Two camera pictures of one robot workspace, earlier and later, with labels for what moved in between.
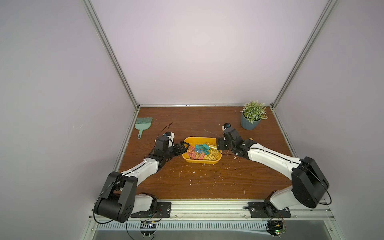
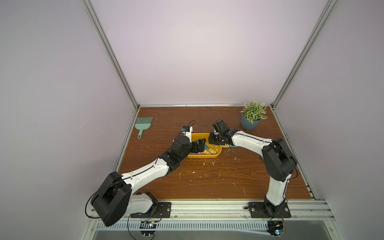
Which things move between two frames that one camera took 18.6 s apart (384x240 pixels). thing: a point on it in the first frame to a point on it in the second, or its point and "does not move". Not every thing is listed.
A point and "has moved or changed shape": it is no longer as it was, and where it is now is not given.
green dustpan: x=142 y=123 does not move
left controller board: x=147 y=228 does not move
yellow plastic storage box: x=202 y=149 has moved or changed shape
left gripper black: x=178 y=151 to x=200 y=147
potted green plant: x=252 y=112 does not move
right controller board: x=275 y=228 does not move
